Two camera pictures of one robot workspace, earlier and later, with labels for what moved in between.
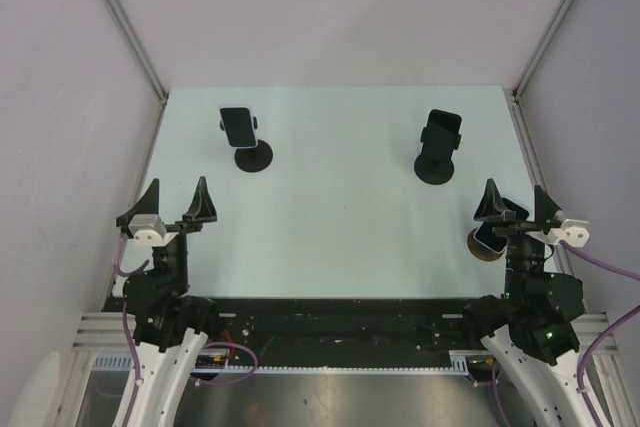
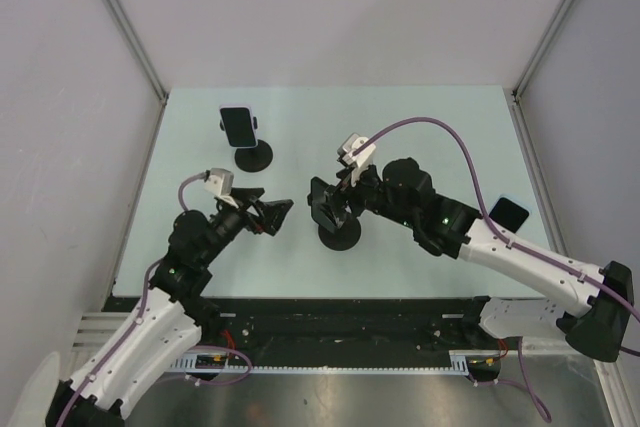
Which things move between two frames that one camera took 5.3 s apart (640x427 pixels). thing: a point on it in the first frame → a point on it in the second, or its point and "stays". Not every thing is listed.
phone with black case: (445, 119) → (326, 203)
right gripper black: (491, 210) → (350, 193)
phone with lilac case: (239, 125) stays
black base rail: (338, 332) stays
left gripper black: (201, 209) → (273, 212)
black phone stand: (253, 159) stays
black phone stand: (435, 165) → (344, 238)
